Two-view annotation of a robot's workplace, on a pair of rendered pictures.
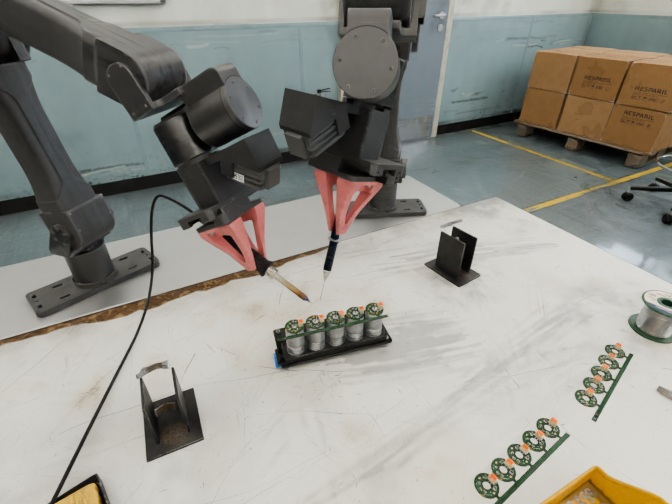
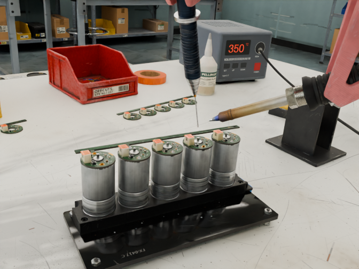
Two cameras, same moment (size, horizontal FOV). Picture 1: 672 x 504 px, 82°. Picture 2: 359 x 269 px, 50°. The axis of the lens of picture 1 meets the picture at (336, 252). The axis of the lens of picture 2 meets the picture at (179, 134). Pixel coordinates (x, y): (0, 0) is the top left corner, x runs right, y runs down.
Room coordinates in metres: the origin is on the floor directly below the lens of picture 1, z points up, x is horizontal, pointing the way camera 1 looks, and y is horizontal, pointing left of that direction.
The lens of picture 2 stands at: (0.65, -0.05, 0.94)
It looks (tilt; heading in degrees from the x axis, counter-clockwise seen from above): 24 degrees down; 167
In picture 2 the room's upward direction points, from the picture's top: 4 degrees clockwise
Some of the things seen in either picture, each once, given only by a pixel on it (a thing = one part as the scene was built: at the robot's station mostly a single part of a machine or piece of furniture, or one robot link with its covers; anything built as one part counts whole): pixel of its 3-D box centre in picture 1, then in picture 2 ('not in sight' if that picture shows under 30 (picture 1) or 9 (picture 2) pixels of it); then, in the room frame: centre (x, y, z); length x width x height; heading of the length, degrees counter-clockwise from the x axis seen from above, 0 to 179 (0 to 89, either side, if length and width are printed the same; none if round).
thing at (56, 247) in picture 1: (82, 229); not in sight; (0.54, 0.41, 0.85); 0.09 x 0.06 x 0.06; 162
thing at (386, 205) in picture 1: (382, 194); not in sight; (0.81, -0.11, 0.79); 0.20 x 0.07 x 0.08; 95
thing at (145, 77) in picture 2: not in sight; (149, 77); (-0.02, 0.04, 0.76); 0.06 x 0.06 x 0.01
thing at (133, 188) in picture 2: (354, 326); (133, 180); (0.39, -0.03, 0.79); 0.02 x 0.02 x 0.05
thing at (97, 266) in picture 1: (90, 262); not in sight; (0.54, 0.42, 0.79); 0.20 x 0.07 x 0.08; 137
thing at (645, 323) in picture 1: (659, 315); not in sight; (0.42, -0.48, 0.78); 0.06 x 0.06 x 0.05
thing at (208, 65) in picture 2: not in sight; (207, 63); (0.05, 0.12, 0.80); 0.03 x 0.03 x 0.10
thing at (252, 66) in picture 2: not in sight; (222, 49); (-0.08, 0.19, 0.80); 0.15 x 0.12 x 0.10; 15
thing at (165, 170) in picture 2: (335, 330); (165, 174); (0.38, 0.00, 0.79); 0.02 x 0.02 x 0.05
